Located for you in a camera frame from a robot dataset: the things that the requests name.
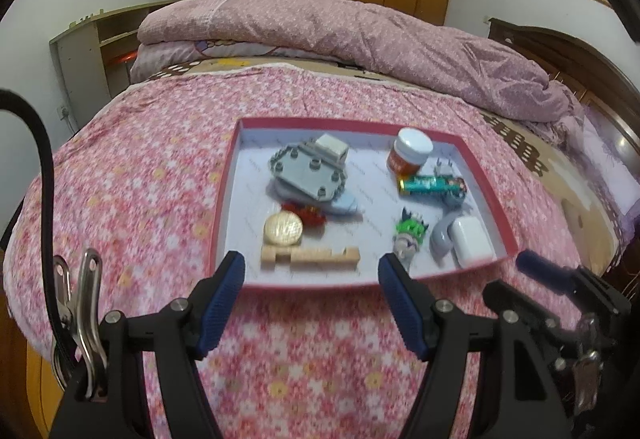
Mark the pale wooden shelf unit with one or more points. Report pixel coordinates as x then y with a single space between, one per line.
80 54

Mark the red cardboard box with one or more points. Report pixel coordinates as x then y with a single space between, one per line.
372 219

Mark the red carved pendant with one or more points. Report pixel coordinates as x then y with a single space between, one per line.
312 216

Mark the white charger plug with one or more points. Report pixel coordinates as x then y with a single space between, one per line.
331 145

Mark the grey curved plastic piece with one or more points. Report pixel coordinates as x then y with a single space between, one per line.
440 236

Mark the teal foil packet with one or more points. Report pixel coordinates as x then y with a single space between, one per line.
430 185

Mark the green and white toy figure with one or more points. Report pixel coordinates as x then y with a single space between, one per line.
411 229

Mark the grey plastic plate with holes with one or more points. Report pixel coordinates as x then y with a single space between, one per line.
307 171

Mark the wooden phone stand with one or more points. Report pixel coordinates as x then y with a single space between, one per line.
310 259

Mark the purple pillow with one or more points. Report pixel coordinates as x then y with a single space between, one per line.
617 154

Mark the white bottle with orange label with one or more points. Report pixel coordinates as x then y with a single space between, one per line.
407 154

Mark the light blue oval plastic piece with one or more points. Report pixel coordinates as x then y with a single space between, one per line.
345 205

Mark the white earbud case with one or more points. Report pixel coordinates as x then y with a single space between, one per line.
470 241

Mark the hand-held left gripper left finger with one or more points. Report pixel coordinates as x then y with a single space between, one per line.
222 304

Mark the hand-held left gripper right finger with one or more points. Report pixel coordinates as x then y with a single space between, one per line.
405 309

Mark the dark wooden headboard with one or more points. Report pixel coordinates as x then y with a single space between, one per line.
590 64

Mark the pink quilt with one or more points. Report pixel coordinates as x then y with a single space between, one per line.
350 34

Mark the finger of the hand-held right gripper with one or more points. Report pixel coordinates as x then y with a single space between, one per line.
515 301
532 263

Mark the metal spring clip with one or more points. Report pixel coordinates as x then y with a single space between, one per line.
90 314
582 364

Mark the pink floral bed sheet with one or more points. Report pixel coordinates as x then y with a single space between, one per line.
150 159

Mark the round wooden chess piece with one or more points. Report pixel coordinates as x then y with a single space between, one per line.
283 226

